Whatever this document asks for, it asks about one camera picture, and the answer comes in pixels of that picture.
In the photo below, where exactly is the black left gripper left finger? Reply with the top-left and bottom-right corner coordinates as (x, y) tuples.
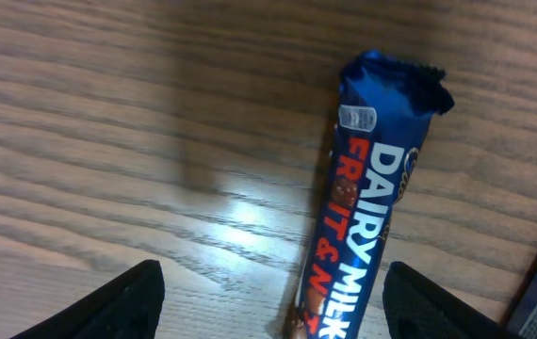
(12, 260), (165, 339)

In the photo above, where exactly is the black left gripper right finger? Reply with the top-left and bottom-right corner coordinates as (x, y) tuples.
(382, 262), (518, 339)

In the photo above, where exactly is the Dairy Milk chocolate bar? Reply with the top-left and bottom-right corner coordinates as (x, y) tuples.
(285, 51), (454, 339)

